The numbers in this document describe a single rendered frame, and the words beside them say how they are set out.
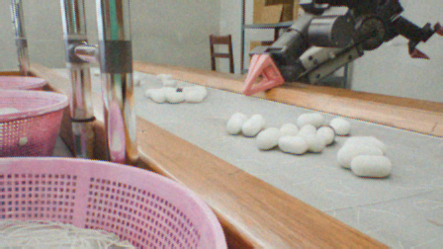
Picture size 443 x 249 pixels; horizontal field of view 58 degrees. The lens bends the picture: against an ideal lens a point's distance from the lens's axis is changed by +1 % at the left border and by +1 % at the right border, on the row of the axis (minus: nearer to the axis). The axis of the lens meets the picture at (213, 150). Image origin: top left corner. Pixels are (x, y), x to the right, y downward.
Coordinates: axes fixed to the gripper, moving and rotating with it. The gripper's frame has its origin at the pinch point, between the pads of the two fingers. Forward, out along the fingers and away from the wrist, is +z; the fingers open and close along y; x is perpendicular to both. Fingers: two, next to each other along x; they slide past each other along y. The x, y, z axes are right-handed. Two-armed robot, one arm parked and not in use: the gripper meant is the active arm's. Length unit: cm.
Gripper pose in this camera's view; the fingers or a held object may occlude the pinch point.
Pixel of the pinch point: (247, 91)
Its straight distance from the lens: 77.0
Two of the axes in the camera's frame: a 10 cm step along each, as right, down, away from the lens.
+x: 5.6, 6.7, 4.9
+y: 4.7, 2.3, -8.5
